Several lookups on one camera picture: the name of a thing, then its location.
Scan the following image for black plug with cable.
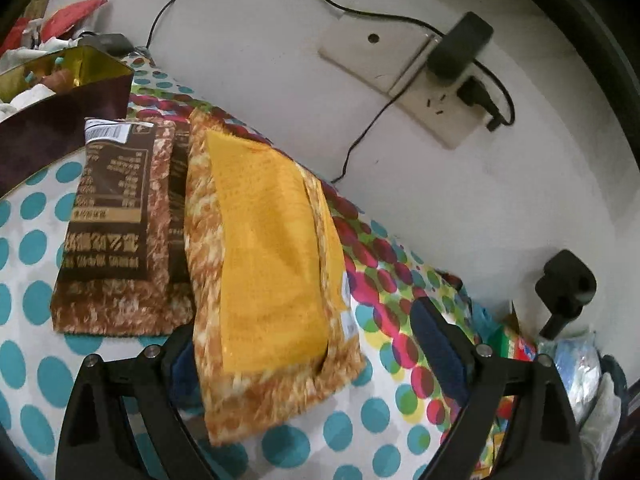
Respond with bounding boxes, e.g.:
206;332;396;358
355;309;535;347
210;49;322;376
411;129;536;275
456;61;516;132

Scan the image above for yellow snack bag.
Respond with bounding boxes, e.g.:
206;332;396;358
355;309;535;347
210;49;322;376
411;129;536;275
184;110;364;445

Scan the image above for black wall hook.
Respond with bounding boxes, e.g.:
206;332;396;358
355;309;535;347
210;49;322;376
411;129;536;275
535;249;597;340

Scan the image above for yellow carton front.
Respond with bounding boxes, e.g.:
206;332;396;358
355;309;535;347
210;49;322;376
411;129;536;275
471;396;515;479

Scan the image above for long black cable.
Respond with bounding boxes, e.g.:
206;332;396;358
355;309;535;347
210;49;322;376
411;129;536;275
144;0;446;53

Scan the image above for red packet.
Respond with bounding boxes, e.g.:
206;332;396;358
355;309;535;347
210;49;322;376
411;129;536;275
1;0;108;53

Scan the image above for gold storage box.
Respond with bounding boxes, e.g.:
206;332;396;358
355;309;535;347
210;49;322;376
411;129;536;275
1;47;134;195

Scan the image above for black power adapter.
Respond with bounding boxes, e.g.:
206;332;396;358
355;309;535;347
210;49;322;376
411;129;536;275
426;12;494;84

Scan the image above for white sock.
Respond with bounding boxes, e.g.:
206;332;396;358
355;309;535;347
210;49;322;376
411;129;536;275
10;84;56;110

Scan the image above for brown snack bag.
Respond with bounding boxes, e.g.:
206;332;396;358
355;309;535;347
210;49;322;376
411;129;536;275
50;117;193;337

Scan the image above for adapter black cable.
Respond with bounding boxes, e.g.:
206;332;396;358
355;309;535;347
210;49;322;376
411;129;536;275
330;66;432;184

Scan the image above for dark device on left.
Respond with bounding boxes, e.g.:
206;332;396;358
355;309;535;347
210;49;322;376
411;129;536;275
78;34;134;58

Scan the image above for clear bag with blue items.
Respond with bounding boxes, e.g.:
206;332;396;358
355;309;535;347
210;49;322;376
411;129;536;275
537;332;602;427

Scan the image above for wall socket plate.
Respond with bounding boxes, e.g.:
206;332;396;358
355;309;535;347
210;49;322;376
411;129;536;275
318;14;491;150

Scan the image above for red green medicine box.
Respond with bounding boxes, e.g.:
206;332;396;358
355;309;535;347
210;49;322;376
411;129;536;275
488;325;537;362

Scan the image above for polka dot bed sheet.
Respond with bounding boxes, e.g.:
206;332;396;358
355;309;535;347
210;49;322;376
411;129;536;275
1;55;475;479

